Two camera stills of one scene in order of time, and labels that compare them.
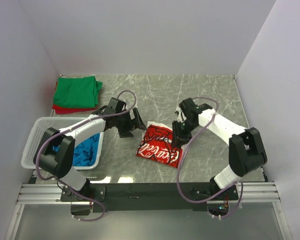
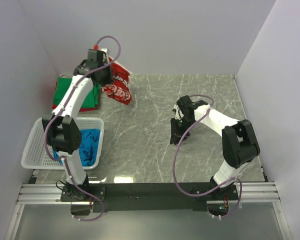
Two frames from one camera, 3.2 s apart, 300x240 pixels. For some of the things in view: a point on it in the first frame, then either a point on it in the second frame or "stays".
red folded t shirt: x=60 y=109 stays
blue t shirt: x=85 y=152 stays
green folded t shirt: x=80 y=92 stays
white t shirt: x=156 y=145 to x=119 y=89
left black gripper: x=129 y=122 to x=104 y=75
